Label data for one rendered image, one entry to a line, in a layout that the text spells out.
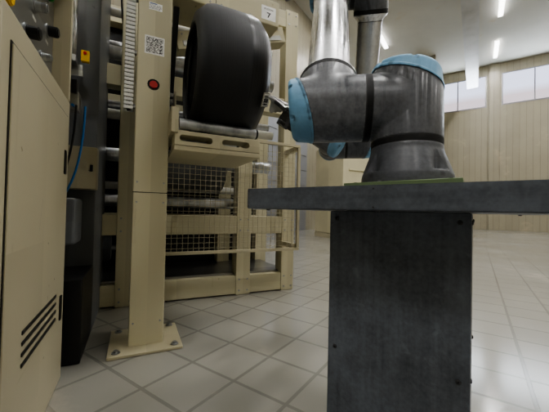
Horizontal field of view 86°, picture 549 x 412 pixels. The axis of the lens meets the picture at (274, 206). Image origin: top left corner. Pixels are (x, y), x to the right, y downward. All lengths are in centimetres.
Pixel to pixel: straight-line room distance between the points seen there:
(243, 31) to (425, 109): 87
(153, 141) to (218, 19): 54
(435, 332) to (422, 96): 45
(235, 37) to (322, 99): 71
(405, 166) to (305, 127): 23
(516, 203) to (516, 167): 1428
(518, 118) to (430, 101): 1440
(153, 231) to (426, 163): 102
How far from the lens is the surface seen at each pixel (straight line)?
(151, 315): 137
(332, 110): 67
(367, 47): 125
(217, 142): 126
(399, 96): 69
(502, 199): 46
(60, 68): 125
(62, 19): 132
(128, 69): 142
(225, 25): 134
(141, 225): 130
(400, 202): 47
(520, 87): 1542
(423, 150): 66
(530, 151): 1486
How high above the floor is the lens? 56
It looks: 1 degrees up
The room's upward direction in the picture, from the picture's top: 1 degrees clockwise
